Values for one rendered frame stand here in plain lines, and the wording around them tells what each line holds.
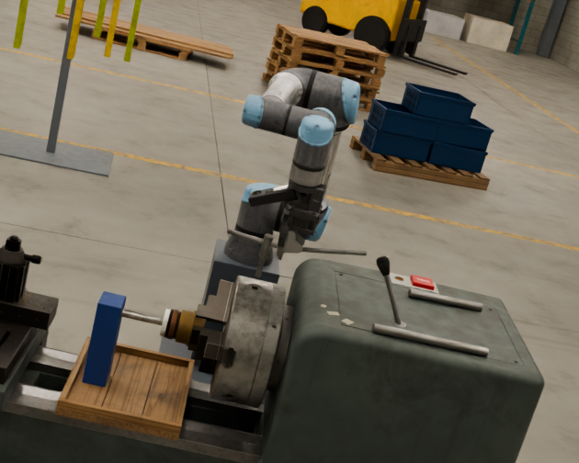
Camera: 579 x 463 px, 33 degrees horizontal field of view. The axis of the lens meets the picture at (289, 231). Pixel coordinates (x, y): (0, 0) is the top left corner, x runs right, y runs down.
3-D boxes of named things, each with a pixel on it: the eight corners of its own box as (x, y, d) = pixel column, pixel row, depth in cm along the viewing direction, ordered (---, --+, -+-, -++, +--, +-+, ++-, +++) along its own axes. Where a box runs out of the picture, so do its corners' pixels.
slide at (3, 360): (47, 311, 268) (50, 297, 266) (4, 385, 227) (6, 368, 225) (-18, 297, 266) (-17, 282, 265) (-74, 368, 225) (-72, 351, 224)
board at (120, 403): (191, 372, 268) (195, 359, 267) (177, 441, 234) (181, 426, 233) (85, 348, 266) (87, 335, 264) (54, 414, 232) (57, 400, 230)
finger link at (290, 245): (297, 269, 231) (305, 235, 227) (273, 263, 231) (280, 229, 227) (299, 264, 233) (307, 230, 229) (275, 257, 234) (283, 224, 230)
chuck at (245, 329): (248, 358, 266) (275, 261, 253) (239, 430, 238) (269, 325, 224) (217, 351, 266) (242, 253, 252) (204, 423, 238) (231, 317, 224)
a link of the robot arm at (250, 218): (239, 215, 299) (249, 175, 295) (280, 227, 299) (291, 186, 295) (232, 226, 288) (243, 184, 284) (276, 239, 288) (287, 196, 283)
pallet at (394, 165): (454, 165, 1018) (477, 94, 994) (486, 190, 947) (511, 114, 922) (348, 146, 982) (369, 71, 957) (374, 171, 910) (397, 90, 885)
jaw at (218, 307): (236, 328, 248) (246, 284, 252) (238, 324, 244) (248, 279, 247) (195, 319, 247) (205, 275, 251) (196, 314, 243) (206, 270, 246)
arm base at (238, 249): (224, 242, 303) (231, 212, 300) (271, 253, 305) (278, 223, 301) (222, 259, 289) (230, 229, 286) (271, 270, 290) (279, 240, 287)
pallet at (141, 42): (193, 51, 1283) (196, 40, 1279) (187, 62, 1203) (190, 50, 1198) (102, 28, 1273) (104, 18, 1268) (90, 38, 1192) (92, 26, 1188)
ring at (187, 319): (209, 307, 247) (173, 299, 247) (206, 321, 238) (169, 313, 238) (200, 339, 250) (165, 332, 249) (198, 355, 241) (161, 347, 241)
